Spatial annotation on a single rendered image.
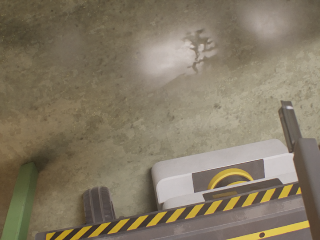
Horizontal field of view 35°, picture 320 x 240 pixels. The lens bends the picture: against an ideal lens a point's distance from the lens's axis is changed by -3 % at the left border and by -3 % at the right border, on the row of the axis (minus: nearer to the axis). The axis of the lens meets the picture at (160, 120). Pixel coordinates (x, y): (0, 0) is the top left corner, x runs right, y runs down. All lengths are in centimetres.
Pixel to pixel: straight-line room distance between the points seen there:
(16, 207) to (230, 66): 47
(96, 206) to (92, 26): 32
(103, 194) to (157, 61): 26
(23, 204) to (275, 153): 45
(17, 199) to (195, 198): 30
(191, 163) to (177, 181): 6
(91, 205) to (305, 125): 47
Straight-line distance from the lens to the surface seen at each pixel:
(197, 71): 100
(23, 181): 96
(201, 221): 74
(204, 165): 94
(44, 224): 110
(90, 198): 95
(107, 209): 92
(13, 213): 85
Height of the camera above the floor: 95
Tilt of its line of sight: 70 degrees down
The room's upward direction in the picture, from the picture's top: 157 degrees clockwise
